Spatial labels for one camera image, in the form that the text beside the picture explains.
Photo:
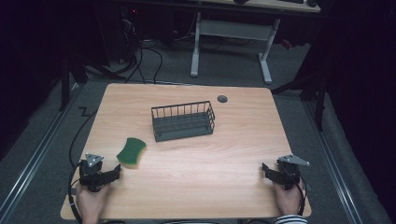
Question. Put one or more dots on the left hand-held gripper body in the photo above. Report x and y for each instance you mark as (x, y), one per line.
(91, 172)

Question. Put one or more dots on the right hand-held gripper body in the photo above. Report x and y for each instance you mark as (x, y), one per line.
(289, 171)

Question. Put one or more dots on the person's right hand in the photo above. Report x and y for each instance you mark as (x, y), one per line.
(287, 200)

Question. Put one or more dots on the person's left hand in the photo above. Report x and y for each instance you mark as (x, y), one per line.
(91, 202)

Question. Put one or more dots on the green sponge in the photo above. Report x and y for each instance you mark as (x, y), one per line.
(132, 151)

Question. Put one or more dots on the grey round table grommet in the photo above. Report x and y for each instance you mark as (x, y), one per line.
(222, 99)

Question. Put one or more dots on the black metal stand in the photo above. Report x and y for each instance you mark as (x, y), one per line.
(314, 90)
(65, 84)

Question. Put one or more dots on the white-framed desk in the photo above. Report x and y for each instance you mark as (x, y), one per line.
(232, 29)

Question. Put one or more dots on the metal floor rail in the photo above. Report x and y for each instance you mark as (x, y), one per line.
(29, 168)
(334, 161)

